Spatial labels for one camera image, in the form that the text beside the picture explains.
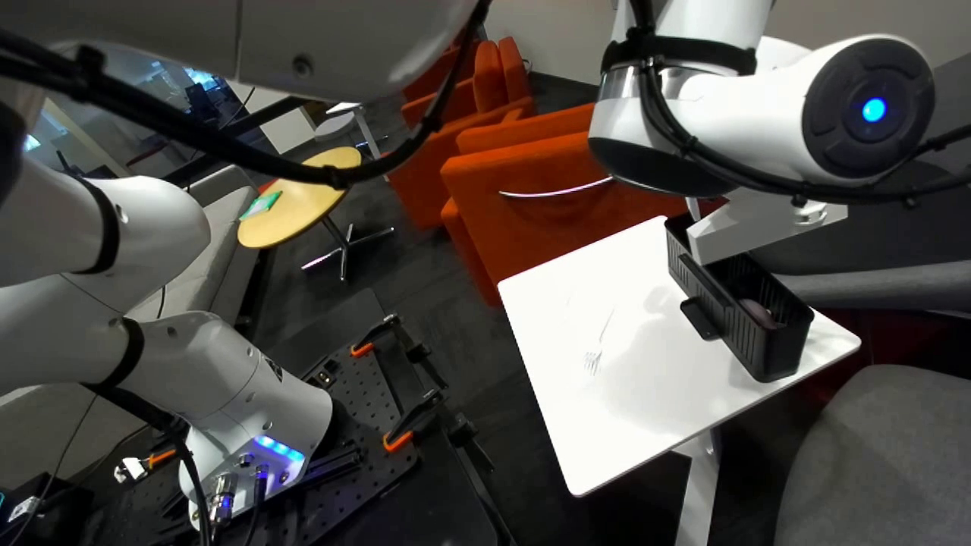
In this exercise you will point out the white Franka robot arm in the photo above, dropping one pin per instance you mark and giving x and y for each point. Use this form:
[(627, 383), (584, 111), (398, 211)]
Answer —
[(152, 231)]

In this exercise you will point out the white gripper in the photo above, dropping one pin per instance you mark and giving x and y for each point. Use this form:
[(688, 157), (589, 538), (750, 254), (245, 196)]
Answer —
[(760, 224)]

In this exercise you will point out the round yellow wooden table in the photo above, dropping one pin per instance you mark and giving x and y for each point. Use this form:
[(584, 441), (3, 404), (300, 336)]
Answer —
[(291, 212)]

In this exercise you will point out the white table leg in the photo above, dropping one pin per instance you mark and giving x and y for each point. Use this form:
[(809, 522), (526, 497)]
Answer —
[(692, 496)]

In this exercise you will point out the small white orange connector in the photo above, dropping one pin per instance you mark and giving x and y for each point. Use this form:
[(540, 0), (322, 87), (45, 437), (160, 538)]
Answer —
[(131, 468)]

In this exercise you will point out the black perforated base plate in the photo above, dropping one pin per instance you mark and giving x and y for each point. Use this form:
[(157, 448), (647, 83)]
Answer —
[(354, 475)]

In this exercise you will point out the large orange armchair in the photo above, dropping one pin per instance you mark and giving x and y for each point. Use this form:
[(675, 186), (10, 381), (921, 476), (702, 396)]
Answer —
[(548, 221)]

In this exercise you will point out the green card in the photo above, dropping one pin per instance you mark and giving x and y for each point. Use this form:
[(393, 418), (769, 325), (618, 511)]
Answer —
[(261, 203)]

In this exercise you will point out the small white side table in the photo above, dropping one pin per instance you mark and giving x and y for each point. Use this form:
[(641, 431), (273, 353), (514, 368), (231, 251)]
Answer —
[(351, 106)]

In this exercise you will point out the black cutlery box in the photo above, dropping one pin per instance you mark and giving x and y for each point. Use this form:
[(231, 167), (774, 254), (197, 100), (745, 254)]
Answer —
[(755, 336)]

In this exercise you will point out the grey armchair with dark cushion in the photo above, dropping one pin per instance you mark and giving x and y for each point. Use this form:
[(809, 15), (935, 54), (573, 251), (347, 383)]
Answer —
[(891, 274)]

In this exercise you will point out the white item in box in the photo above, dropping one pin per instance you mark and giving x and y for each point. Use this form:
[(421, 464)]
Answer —
[(764, 309)]

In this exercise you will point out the grey upholstered chair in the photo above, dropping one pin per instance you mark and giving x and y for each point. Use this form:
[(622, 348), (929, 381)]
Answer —
[(891, 464)]

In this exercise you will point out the black metal bar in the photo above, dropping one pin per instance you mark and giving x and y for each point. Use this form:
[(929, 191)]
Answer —
[(254, 122)]

